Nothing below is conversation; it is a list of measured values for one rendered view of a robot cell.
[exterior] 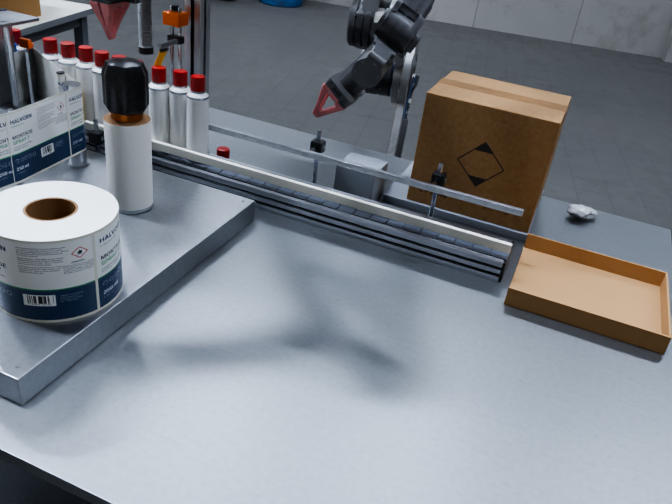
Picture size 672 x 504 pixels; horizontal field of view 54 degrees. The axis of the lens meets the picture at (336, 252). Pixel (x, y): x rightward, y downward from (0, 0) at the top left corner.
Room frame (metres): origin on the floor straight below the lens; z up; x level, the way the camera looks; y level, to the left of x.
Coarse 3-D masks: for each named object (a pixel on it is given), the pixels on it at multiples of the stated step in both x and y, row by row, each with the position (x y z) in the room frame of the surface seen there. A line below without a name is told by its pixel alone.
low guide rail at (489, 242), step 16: (160, 144) 1.45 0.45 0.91; (192, 160) 1.42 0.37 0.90; (208, 160) 1.40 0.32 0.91; (224, 160) 1.40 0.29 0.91; (256, 176) 1.36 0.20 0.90; (272, 176) 1.35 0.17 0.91; (304, 192) 1.32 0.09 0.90; (320, 192) 1.31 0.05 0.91; (368, 208) 1.27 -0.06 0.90; (384, 208) 1.26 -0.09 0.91; (416, 224) 1.24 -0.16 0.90; (432, 224) 1.22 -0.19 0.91; (464, 240) 1.20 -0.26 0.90; (480, 240) 1.19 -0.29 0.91; (496, 240) 1.18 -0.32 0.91
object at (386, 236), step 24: (168, 168) 1.43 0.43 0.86; (192, 168) 1.41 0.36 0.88; (240, 192) 1.36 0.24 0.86; (264, 192) 1.34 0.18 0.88; (288, 216) 1.32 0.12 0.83; (312, 216) 1.30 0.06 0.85; (336, 216) 1.28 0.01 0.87; (384, 240) 1.25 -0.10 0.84; (408, 240) 1.23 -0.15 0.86; (432, 240) 1.22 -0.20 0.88; (456, 264) 1.19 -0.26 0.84; (480, 264) 1.18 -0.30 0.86; (504, 264) 1.16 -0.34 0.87
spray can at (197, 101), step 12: (192, 84) 1.45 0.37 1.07; (204, 84) 1.46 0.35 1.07; (192, 96) 1.44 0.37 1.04; (204, 96) 1.45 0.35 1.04; (192, 108) 1.44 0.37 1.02; (204, 108) 1.45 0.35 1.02; (192, 120) 1.44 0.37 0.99; (204, 120) 1.45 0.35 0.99; (192, 132) 1.44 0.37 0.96; (204, 132) 1.45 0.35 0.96; (192, 144) 1.44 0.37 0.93; (204, 144) 1.45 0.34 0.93
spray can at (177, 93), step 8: (176, 72) 1.47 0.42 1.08; (184, 72) 1.48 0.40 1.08; (176, 80) 1.47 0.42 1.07; (184, 80) 1.47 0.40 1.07; (176, 88) 1.47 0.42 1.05; (184, 88) 1.47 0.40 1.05; (176, 96) 1.46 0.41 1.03; (184, 96) 1.46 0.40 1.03; (176, 104) 1.46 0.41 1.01; (184, 104) 1.46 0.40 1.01; (176, 112) 1.46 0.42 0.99; (184, 112) 1.46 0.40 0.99; (176, 120) 1.46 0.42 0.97; (184, 120) 1.46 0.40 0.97; (176, 128) 1.46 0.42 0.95; (184, 128) 1.46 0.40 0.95; (176, 136) 1.46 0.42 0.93; (184, 136) 1.46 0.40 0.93; (176, 144) 1.46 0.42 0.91; (184, 144) 1.46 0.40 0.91
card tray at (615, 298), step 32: (544, 256) 1.29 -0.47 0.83; (576, 256) 1.29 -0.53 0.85; (608, 256) 1.27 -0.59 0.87; (512, 288) 1.08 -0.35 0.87; (544, 288) 1.16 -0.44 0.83; (576, 288) 1.17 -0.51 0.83; (608, 288) 1.19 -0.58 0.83; (640, 288) 1.21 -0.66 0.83; (576, 320) 1.04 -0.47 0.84; (608, 320) 1.02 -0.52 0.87; (640, 320) 1.08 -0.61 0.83
